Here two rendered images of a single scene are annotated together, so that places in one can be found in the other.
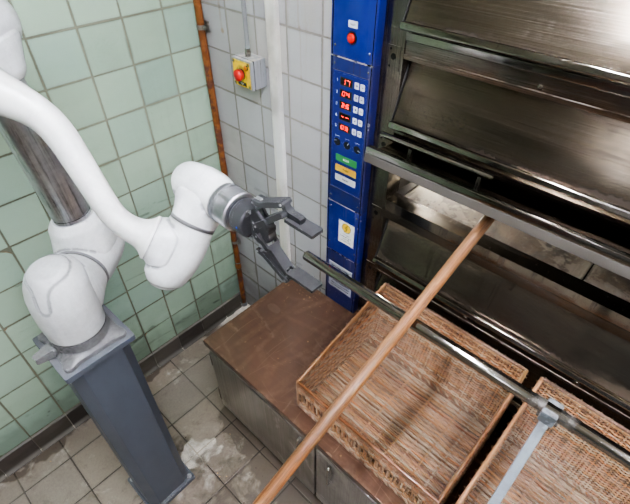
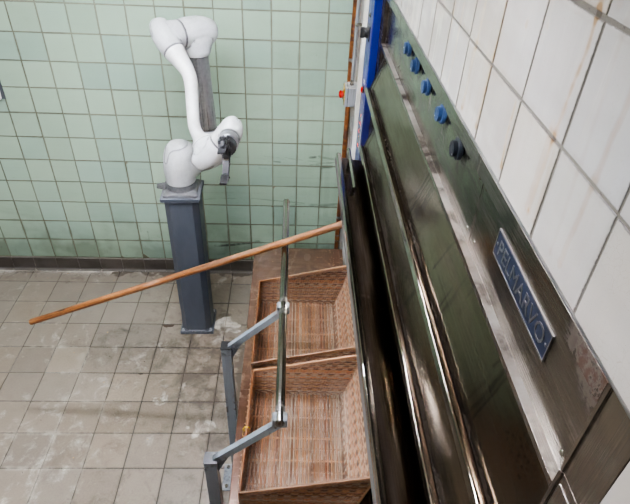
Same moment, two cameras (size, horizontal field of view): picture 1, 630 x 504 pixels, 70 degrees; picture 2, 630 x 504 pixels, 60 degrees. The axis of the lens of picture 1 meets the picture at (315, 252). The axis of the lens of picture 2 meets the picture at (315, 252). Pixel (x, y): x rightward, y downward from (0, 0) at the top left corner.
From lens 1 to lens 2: 1.73 m
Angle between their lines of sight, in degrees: 34
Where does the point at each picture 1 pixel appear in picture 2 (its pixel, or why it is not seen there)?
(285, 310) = (311, 262)
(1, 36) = (200, 38)
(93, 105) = (267, 83)
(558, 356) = not seen: hidden behind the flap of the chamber
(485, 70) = not seen: hidden behind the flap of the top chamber
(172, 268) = (198, 157)
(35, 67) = (243, 54)
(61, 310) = (170, 164)
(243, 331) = (277, 256)
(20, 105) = (180, 66)
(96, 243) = not seen: hidden behind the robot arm
